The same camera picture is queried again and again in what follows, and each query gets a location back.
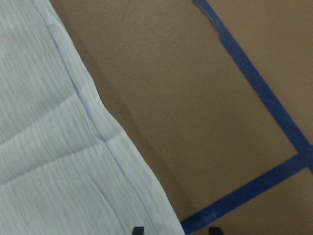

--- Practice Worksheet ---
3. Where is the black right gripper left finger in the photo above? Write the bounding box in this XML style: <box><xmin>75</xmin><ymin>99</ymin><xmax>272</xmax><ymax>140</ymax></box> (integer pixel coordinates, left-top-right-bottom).
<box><xmin>133</xmin><ymin>227</ymin><xmax>144</xmax><ymax>235</ymax></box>

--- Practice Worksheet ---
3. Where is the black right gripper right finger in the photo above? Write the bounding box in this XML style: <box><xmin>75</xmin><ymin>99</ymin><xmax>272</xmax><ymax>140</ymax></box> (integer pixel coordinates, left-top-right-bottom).
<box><xmin>208</xmin><ymin>227</ymin><xmax>223</xmax><ymax>235</ymax></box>

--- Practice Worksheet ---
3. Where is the light blue button shirt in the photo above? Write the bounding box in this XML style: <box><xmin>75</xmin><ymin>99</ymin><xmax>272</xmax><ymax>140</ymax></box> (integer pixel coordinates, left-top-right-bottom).
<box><xmin>0</xmin><ymin>0</ymin><xmax>184</xmax><ymax>235</ymax></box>

